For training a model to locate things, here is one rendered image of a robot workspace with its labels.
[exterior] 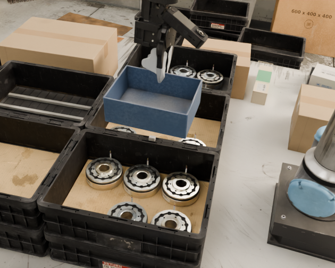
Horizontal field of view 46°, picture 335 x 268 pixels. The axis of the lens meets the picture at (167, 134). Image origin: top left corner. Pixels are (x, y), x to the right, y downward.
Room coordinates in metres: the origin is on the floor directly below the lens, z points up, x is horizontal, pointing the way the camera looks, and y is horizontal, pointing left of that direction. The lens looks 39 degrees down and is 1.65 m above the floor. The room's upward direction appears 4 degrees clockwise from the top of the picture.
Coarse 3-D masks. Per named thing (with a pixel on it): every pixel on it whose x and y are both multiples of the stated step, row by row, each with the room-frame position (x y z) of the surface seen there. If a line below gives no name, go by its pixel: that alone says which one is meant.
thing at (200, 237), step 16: (160, 144) 0.84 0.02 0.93; (64, 160) 0.76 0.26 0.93; (48, 192) 0.65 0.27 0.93; (208, 192) 0.67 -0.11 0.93; (48, 208) 0.60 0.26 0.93; (64, 208) 0.60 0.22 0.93; (208, 208) 0.63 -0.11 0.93; (112, 224) 0.57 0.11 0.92; (128, 224) 0.56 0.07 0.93; (144, 224) 0.57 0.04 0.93; (176, 240) 0.54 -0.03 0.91; (192, 240) 0.54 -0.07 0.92
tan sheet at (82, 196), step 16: (80, 176) 0.80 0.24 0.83; (80, 192) 0.74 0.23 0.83; (96, 192) 0.74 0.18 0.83; (112, 192) 0.75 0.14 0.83; (160, 192) 0.76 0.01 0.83; (80, 208) 0.68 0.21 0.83; (96, 208) 0.69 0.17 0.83; (144, 208) 0.70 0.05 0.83; (160, 208) 0.70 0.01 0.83; (176, 208) 0.70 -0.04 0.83; (192, 208) 0.71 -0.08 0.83; (192, 224) 0.65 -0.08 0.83
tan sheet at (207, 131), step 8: (200, 120) 1.10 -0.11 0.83; (208, 120) 1.11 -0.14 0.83; (136, 128) 1.04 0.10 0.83; (192, 128) 1.06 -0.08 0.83; (200, 128) 1.06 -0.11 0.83; (208, 128) 1.06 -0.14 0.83; (216, 128) 1.06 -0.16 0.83; (160, 136) 1.00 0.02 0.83; (168, 136) 1.01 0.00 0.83; (192, 136) 1.01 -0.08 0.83; (200, 136) 1.02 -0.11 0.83; (208, 136) 1.02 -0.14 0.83; (216, 136) 1.02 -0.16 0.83; (208, 144) 0.98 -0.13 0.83; (216, 144) 0.98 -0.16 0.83
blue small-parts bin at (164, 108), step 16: (128, 80) 0.89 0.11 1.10; (144, 80) 0.88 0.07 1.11; (176, 80) 0.86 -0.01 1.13; (192, 80) 0.85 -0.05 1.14; (112, 96) 0.80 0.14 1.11; (128, 96) 0.86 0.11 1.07; (144, 96) 0.86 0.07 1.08; (160, 96) 0.86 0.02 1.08; (176, 96) 0.86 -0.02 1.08; (192, 96) 0.85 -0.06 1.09; (112, 112) 0.75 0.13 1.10; (128, 112) 0.74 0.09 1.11; (144, 112) 0.73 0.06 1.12; (160, 112) 0.72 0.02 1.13; (176, 112) 0.71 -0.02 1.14; (192, 112) 0.76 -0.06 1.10; (144, 128) 0.73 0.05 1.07; (160, 128) 0.72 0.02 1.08; (176, 128) 0.71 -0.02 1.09
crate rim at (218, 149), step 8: (224, 96) 1.11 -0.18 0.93; (224, 104) 1.06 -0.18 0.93; (96, 112) 0.98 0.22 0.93; (224, 112) 1.02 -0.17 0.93; (88, 120) 0.93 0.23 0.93; (224, 120) 0.98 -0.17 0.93; (88, 128) 0.90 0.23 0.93; (96, 128) 0.90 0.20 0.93; (104, 128) 0.90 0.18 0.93; (224, 128) 0.94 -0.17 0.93; (136, 136) 0.87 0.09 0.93; (144, 136) 0.88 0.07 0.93; (176, 144) 0.85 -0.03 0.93; (184, 144) 0.85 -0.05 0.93; (192, 144) 0.85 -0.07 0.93
